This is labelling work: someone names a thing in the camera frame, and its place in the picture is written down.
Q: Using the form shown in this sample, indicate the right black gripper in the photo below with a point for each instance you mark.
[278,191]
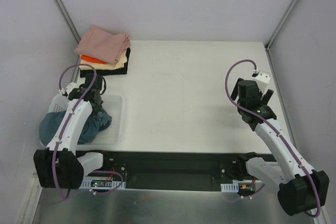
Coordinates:
[234,91]

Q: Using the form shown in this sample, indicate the teal blue t-shirt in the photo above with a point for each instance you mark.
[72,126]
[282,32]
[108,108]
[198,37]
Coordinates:
[93,125]

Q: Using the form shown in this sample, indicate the folded orange t-shirt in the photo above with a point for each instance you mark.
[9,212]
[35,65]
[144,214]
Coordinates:
[92,60]

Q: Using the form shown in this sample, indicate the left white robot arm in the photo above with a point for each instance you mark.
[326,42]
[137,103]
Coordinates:
[57,165]

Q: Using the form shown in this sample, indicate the white perforated plastic basket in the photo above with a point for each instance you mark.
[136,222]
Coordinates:
[114,105]

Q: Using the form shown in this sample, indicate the white cable duct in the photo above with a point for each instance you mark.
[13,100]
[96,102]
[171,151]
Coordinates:
[102,184]
[237,187]

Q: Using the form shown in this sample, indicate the folded pink t-shirt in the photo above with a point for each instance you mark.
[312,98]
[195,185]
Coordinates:
[102,45]

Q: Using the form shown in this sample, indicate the aluminium frame post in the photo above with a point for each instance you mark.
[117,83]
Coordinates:
[281,24]
[64,13]

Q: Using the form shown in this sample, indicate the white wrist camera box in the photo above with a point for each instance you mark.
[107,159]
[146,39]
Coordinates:
[262,79]

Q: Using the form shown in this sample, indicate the right aluminium frame post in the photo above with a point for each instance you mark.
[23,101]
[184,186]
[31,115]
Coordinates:
[281,24]

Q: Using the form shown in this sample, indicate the left white cable duct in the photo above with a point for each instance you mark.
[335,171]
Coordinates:
[102,184]

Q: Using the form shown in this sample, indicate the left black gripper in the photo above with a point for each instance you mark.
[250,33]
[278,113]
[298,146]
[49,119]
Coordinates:
[95,100]

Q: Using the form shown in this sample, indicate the left aluminium frame post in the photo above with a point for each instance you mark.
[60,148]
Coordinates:
[64,13]

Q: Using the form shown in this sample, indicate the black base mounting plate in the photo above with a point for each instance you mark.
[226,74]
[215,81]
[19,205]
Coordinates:
[172,171]

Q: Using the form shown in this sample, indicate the folded cream t-shirt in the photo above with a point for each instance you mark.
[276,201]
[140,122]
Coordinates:
[118,65]

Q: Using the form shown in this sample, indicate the right white cable duct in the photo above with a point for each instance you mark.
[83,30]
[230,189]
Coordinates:
[237,187]

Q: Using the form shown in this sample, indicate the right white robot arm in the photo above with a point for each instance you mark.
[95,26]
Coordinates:
[298,185]

